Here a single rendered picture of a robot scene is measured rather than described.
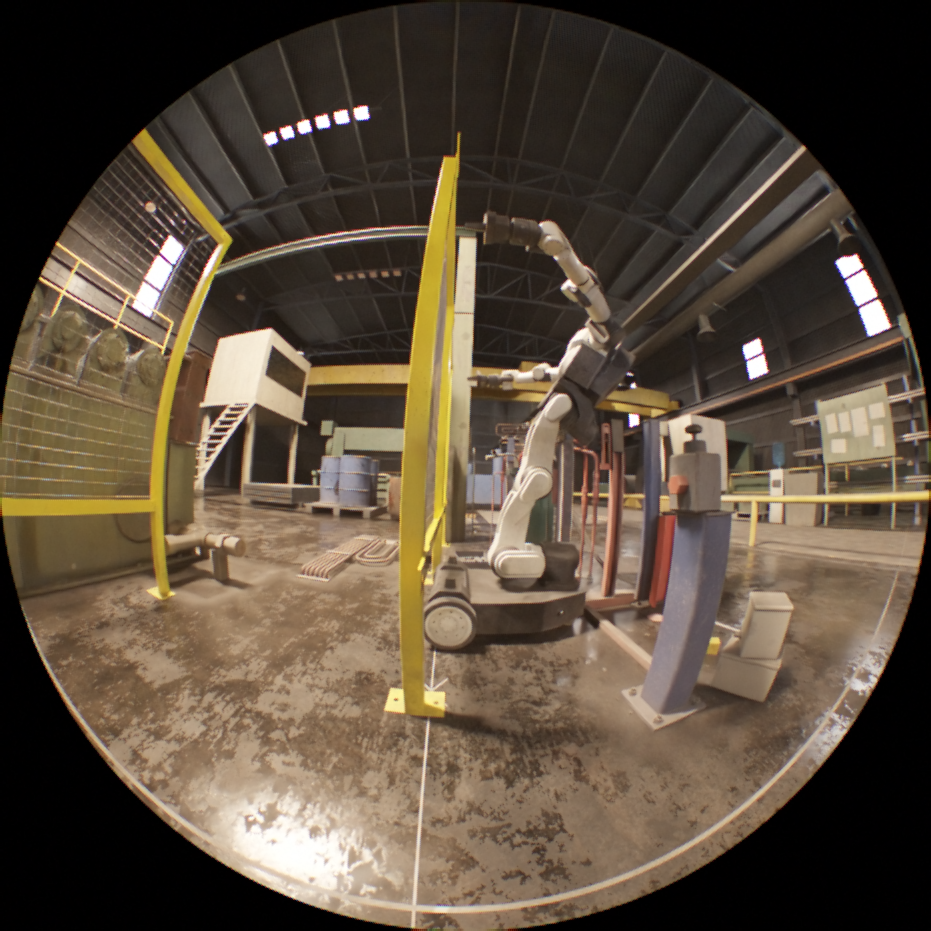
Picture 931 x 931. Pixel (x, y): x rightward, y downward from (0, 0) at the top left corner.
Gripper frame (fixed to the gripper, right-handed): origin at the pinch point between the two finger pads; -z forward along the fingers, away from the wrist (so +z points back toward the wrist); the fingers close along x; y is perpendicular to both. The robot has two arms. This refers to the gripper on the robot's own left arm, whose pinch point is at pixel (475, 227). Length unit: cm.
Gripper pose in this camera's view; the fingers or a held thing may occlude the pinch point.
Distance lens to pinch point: 96.9
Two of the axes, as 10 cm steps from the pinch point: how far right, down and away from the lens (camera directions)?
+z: 10.0, 0.4, 0.4
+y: 0.4, -10.0, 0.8
